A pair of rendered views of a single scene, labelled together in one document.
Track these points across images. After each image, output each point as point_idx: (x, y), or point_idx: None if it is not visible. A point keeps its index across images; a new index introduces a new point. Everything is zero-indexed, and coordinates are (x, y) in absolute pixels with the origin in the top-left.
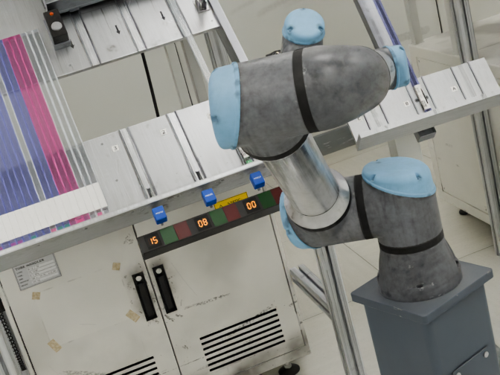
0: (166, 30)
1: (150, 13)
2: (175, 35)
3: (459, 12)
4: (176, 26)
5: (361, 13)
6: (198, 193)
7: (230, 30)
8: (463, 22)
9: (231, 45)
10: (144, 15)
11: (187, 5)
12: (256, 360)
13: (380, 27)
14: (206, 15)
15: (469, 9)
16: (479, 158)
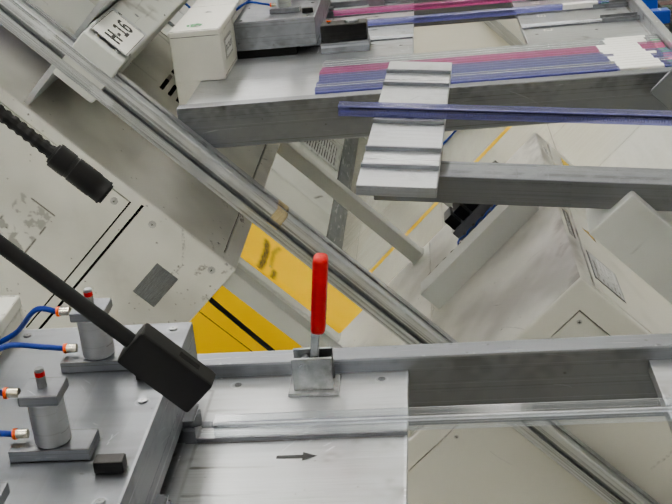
0: (356, 459)
1: (269, 477)
2: (390, 446)
3: (409, 313)
4: (357, 438)
5: (513, 191)
6: None
7: (446, 346)
8: (426, 324)
9: (497, 352)
10: (265, 490)
11: (296, 406)
12: None
13: (570, 171)
14: (357, 384)
15: (409, 304)
16: (615, 501)
